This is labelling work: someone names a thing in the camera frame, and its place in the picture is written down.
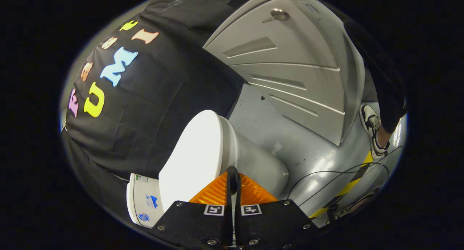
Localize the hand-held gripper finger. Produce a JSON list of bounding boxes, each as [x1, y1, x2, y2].
[[150, 172, 234, 249], [234, 173, 319, 249]]

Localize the white toilet lid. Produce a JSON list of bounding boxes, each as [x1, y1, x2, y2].
[[158, 110, 241, 212]]

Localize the white toilet body with tank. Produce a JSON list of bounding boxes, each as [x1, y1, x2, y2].
[[126, 114, 289, 229]]

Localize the yellow black striped floor tape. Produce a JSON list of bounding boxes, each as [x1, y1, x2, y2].
[[308, 150, 374, 218]]

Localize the black backdrop cloth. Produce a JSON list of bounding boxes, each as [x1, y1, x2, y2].
[[60, 0, 247, 216]]

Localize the black and white sneaker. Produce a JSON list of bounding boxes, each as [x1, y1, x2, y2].
[[360, 104, 390, 160]]

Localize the white panelled cabinet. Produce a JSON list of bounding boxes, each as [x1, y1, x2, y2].
[[202, 0, 366, 146]]

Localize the person's leg in black trousers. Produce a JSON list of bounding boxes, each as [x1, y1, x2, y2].
[[344, 18, 407, 134]]

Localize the silver round cabinet lock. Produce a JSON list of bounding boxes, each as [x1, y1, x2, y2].
[[270, 8, 290, 22]]

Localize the thin black floor cable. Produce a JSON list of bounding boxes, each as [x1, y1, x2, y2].
[[286, 146, 403, 208]]

